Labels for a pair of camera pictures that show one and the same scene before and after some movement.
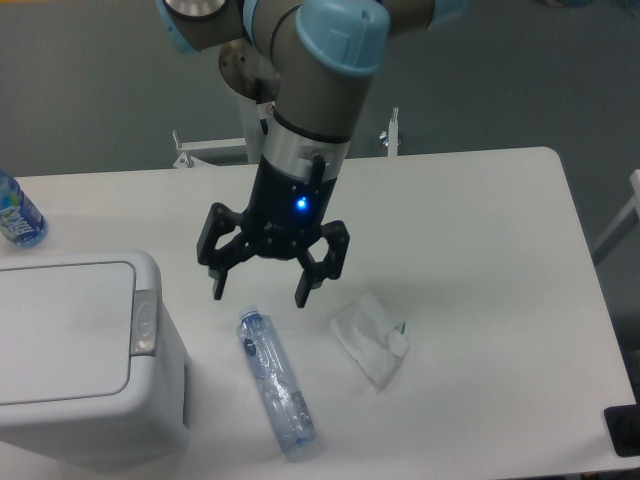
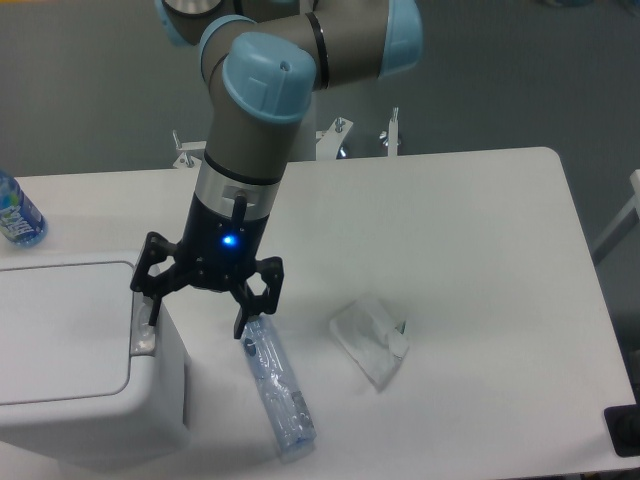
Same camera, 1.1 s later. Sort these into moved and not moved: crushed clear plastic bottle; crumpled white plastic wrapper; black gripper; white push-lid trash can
Moved: black gripper
Not moved: crumpled white plastic wrapper; white push-lid trash can; crushed clear plastic bottle
